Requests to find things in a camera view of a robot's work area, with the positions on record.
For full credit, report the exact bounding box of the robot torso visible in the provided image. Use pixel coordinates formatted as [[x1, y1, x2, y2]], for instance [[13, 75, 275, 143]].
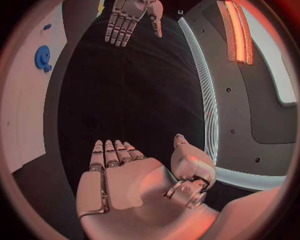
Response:
[[176, 0, 299, 192]]

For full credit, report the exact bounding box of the white task board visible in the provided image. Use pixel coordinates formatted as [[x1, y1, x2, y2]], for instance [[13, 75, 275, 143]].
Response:
[[0, 2, 69, 173]]

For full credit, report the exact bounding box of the glowing light bar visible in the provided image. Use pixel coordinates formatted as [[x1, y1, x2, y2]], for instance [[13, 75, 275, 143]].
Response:
[[216, 0, 255, 66]]

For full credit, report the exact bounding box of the blue gear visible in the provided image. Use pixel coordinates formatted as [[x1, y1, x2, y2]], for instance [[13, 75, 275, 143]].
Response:
[[33, 45, 53, 73]]

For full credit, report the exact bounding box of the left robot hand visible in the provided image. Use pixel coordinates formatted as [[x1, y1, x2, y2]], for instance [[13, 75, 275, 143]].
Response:
[[104, 0, 165, 48]]

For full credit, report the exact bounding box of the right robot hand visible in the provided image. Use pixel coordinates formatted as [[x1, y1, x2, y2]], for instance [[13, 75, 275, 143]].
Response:
[[75, 133, 222, 240]]

